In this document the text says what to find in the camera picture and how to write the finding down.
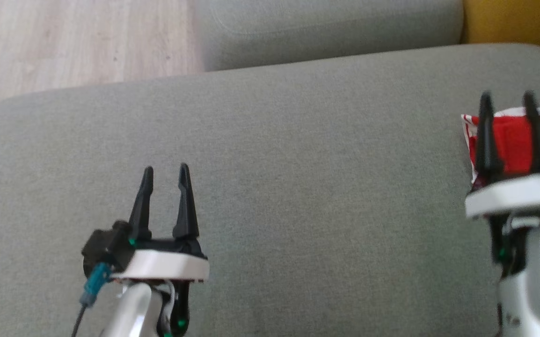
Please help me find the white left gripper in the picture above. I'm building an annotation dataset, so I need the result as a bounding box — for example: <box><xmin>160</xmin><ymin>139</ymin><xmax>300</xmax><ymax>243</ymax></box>
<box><xmin>110</xmin><ymin>163</ymin><xmax>210</xmax><ymax>283</ymax></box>

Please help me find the wide yellow sofa back cushion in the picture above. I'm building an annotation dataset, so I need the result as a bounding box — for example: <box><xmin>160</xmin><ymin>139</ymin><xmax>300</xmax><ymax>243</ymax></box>
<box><xmin>461</xmin><ymin>0</ymin><xmax>540</xmax><ymax>60</ymax></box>

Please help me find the long grey sofa seat cushion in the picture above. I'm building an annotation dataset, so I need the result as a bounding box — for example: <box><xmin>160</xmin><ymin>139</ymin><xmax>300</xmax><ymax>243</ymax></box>
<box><xmin>193</xmin><ymin>0</ymin><xmax>466</xmax><ymax>72</ymax></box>

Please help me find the black cable teal connector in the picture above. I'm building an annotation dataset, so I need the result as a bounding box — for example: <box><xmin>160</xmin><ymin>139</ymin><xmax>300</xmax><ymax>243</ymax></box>
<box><xmin>71</xmin><ymin>262</ymin><xmax>112</xmax><ymax>337</ymax></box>

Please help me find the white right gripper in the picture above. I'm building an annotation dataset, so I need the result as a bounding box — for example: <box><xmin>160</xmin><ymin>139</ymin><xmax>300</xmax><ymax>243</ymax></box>
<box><xmin>465</xmin><ymin>91</ymin><xmax>540</xmax><ymax>220</ymax></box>

